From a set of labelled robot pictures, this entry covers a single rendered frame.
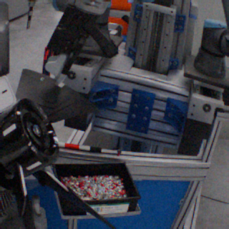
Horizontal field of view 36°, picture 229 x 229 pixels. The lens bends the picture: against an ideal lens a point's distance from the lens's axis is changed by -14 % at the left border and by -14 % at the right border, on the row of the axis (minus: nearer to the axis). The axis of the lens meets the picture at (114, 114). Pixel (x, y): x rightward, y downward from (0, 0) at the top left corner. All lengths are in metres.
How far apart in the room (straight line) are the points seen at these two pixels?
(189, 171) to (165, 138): 0.36
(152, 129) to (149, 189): 0.35
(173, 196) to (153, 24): 0.69
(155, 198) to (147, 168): 0.17
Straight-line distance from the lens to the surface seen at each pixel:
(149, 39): 1.56
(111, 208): 1.04
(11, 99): 0.67
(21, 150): 0.59
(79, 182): 1.10
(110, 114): 1.57
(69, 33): 0.85
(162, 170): 1.24
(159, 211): 1.41
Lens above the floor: 1.58
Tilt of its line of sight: 31 degrees down
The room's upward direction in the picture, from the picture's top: 9 degrees clockwise
